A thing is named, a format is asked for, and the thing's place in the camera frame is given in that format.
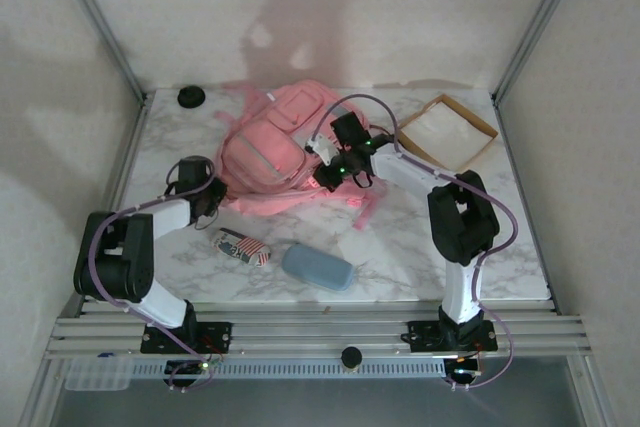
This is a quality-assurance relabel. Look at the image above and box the pink student backpack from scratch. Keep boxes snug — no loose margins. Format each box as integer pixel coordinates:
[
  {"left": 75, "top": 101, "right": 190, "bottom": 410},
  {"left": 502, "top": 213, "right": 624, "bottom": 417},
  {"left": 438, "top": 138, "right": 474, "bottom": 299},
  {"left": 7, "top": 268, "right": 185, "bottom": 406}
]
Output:
[{"left": 215, "top": 79, "right": 384, "bottom": 231}]

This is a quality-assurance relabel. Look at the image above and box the blue grey pencil case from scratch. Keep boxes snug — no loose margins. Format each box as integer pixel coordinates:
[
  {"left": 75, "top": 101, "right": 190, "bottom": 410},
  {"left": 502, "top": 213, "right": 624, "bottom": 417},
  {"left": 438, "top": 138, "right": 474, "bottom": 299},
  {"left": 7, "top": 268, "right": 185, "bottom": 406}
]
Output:
[{"left": 281, "top": 242, "right": 356, "bottom": 294}]

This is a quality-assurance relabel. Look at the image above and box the shallow cardboard tray box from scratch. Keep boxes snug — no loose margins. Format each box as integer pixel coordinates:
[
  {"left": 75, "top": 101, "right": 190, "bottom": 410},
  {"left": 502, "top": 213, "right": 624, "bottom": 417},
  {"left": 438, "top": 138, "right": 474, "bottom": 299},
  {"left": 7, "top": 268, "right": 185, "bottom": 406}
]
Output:
[{"left": 397, "top": 94, "right": 500, "bottom": 173}]

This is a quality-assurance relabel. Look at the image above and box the flag print fabric pouch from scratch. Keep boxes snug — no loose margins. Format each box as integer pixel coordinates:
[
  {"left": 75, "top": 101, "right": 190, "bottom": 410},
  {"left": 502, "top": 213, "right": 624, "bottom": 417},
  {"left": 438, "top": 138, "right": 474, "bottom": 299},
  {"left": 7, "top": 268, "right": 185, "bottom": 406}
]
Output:
[{"left": 215, "top": 228, "right": 273, "bottom": 268}]

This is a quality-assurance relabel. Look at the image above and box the black round cap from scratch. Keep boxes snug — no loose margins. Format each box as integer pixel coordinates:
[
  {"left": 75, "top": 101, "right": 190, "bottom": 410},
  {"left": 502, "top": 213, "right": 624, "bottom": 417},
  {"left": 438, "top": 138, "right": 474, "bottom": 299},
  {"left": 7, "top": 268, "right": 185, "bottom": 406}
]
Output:
[{"left": 177, "top": 86, "right": 205, "bottom": 109}]

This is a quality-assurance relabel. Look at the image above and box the left small circuit board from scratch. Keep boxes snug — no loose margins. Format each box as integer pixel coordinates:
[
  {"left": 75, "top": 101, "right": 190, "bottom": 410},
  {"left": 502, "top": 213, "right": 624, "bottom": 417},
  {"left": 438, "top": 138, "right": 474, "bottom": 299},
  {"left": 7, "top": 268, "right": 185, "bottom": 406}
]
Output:
[{"left": 164, "top": 359, "right": 224, "bottom": 388}]

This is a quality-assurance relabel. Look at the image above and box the small circuit board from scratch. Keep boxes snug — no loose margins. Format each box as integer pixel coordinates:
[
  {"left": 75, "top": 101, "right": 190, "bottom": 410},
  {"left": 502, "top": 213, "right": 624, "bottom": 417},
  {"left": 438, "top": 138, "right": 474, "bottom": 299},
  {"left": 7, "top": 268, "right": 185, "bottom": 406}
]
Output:
[
  {"left": 164, "top": 359, "right": 224, "bottom": 388},
  {"left": 444, "top": 354, "right": 484, "bottom": 383}
]

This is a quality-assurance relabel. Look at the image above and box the black round knob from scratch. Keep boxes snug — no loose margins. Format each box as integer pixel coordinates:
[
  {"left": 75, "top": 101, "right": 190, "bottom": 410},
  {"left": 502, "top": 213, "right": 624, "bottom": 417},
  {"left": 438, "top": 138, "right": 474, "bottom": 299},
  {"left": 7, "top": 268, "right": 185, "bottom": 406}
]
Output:
[{"left": 340, "top": 346, "right": 363, "bottom": 373}]

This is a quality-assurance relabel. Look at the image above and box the clear plastic organizer box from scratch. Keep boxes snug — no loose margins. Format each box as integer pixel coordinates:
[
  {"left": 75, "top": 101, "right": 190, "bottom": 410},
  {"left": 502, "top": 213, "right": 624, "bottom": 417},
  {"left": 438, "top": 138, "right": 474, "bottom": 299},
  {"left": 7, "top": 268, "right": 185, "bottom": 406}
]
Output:
[{"left": 64, "top": 357, "right": 134, "bottom": 392}]

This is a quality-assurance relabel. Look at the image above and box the right small circuit board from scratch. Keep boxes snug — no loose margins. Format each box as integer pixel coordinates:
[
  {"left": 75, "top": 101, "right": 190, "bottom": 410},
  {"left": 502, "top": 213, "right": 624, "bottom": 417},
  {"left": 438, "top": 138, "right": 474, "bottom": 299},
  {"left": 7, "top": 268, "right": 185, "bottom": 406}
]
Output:
[{"left": 444, "top": 354, "right": 484, "bottom": 383}]

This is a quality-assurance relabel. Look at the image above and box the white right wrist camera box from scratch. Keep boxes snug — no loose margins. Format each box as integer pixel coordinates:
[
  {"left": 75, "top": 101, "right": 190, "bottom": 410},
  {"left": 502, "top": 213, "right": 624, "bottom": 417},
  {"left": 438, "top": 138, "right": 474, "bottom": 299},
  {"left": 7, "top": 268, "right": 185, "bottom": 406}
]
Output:
[{"left": 305, "top": 132, "right": 339, "bottom": 166}]

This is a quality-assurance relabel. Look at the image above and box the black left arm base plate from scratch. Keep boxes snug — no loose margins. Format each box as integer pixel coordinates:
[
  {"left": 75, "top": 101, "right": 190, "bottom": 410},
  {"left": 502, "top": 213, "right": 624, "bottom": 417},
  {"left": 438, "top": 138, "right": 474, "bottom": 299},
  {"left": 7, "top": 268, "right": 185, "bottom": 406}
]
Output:
[{"left": 139, "top": 321, "right": 234, "bottom": 354}]

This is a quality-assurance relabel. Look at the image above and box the aluminium rail beam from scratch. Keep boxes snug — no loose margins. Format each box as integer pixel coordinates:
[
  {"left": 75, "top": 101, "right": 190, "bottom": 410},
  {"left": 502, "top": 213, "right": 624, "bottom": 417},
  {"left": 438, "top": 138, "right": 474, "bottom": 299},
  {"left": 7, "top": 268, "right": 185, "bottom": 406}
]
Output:
[{"left": 43, "top": 309, "right": 594, "bottom": 361}]

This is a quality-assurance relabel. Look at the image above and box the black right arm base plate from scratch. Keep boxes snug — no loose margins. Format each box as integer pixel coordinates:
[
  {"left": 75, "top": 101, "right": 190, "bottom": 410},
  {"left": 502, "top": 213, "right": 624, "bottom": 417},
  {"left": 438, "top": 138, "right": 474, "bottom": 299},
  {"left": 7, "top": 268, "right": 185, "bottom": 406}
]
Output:
[{"left": 407, "top": 319, "right": 500, "bottom": 353}]

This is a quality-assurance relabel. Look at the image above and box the aluminium left frame post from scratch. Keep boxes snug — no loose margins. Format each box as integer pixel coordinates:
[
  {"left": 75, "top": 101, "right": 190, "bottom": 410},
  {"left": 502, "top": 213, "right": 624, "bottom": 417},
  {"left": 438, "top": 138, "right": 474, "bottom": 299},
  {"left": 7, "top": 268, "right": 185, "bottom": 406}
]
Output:
[{"left": 47, "top": 0, "right": 154, "bottom": 103}]

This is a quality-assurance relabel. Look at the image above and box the aluminium frame post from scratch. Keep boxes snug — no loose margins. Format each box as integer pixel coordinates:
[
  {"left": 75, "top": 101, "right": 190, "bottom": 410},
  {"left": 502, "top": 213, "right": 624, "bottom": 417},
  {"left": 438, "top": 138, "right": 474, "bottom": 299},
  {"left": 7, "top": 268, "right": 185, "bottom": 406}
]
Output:
[
  {"left": 47, "top": 0, "right": 154, "bottom": 103},
  {"left": 492, "top": 0, "right": 591, "bottom": 106}
]

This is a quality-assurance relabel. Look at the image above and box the grey slotted cable duct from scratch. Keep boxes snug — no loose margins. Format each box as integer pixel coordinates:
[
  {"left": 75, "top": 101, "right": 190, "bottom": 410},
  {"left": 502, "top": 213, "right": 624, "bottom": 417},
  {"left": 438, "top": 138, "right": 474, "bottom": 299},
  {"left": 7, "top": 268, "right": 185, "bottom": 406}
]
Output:
[{"left": 127, "top": 359, "right": 446, "bottom": 379}]

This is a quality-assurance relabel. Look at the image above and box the aluminium right frame post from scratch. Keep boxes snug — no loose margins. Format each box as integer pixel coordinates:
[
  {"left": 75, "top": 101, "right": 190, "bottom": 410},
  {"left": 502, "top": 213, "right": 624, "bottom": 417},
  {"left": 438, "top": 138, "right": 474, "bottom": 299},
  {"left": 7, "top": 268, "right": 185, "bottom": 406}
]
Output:
[{"left": 492, "top": 0, "right": 591, "bottom": 106}]

